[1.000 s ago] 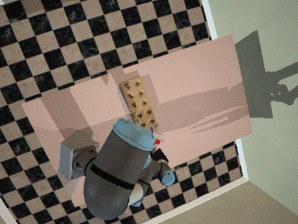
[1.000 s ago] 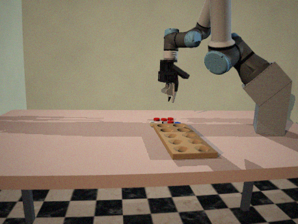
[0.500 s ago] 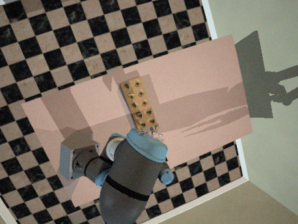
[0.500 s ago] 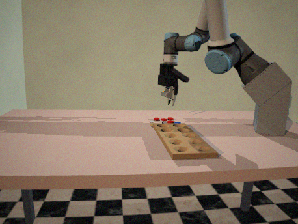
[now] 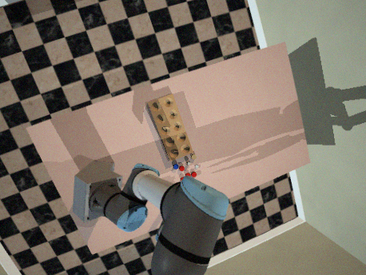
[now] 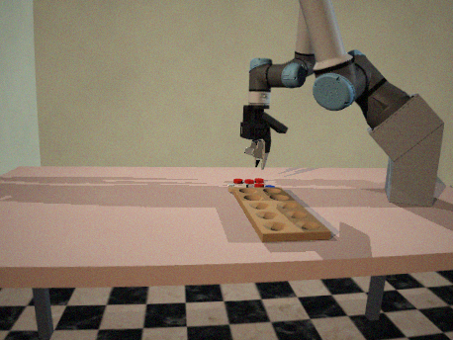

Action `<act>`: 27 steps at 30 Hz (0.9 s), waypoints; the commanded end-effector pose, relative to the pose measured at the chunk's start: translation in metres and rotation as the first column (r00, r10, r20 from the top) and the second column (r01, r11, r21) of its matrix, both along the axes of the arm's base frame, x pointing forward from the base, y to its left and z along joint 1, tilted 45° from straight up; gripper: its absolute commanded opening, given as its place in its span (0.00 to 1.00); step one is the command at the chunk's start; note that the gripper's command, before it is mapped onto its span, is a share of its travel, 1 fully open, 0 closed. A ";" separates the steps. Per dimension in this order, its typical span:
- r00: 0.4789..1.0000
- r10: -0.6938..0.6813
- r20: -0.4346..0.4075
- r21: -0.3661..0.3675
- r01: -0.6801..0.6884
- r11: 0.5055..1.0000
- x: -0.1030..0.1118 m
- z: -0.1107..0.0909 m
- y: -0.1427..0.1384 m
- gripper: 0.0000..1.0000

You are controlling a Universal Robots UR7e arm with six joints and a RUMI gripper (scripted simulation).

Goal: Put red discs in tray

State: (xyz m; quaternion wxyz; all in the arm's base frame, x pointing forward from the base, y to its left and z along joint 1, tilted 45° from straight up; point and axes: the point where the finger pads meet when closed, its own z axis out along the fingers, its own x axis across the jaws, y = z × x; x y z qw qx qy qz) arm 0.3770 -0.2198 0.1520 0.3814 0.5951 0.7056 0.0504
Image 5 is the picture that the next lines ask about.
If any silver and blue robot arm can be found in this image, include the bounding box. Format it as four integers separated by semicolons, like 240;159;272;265
89;163;229;275

